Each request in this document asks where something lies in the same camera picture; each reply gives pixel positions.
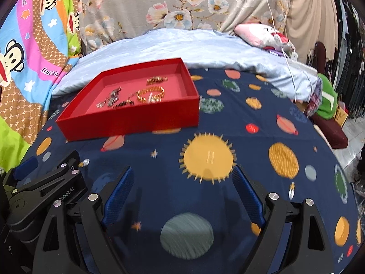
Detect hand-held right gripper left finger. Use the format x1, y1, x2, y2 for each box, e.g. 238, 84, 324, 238
33, 166, 135, 274

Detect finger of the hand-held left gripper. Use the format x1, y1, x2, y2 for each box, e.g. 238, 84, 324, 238
13, 156, 39, 179
11, 150, 88, 206

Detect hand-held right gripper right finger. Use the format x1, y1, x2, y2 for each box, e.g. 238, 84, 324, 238
232, 166, 334, 274

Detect red tray box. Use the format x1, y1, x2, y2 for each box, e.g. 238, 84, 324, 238
55, 58, 200, 142

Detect dark bead bracelet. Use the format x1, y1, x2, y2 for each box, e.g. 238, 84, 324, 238
112, 99, 136, 108

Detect silver necklace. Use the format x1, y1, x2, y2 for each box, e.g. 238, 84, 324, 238
95, 87, 123, 109

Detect gold bracelet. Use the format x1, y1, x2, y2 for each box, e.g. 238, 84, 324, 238
135, 86, 165, 104

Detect navy planet print blanket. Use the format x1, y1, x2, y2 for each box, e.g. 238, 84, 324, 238
26, 68, 363, 274

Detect dark red chair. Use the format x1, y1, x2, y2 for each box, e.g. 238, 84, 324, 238
310, 41, 349, 149

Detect cartoon monkey blanket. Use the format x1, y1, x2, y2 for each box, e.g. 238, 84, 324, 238
0, 0, 84, 172

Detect small brown box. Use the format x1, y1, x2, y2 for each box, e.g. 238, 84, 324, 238
335, 105, 349, 127

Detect green garment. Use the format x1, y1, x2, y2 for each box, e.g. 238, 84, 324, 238
316, 73, 339, 121

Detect light blue quilt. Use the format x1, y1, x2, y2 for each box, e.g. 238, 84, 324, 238
53, 28, 319, 104

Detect pink pillow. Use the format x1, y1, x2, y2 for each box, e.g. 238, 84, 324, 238
234, 23, 297, 52

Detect hanging dark clothes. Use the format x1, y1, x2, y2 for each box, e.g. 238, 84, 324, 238
328, 0, 365, 120

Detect beige curtain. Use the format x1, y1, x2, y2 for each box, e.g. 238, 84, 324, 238
285, 0, 340, 65

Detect floral grey sheet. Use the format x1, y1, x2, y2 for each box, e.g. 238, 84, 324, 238
78, 0, 292, 58

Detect white cable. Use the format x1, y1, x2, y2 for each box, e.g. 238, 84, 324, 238
259, 0, 300, 104

